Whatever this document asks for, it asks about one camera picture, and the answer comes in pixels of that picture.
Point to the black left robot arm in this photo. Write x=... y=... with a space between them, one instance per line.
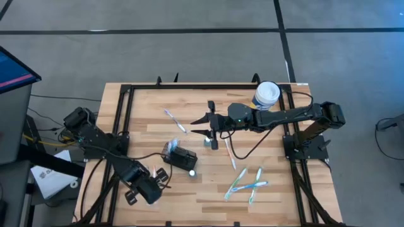
x=94 y=135

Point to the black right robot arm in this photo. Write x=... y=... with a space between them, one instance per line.
x=284 y=118

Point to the monitor with blue screen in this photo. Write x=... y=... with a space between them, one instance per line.
x=12 y=72

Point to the purple toothbrush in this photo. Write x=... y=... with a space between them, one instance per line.
x=175 y=121

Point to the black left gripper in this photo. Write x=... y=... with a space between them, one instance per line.
x=151 y=193

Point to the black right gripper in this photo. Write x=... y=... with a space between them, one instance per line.
x=221 y=123

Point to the white paper sheet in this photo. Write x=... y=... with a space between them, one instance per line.
x=50 y=179

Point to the black stand beam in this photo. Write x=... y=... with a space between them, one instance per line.
x=50 y=160

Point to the green toothbrush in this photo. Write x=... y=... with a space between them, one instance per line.
x=255 y=184
x=235 y=185

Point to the white tape roll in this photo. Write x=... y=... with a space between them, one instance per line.
x=71 y=184

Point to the Lysol wipes canister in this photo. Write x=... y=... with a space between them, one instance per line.
x=267 y=91

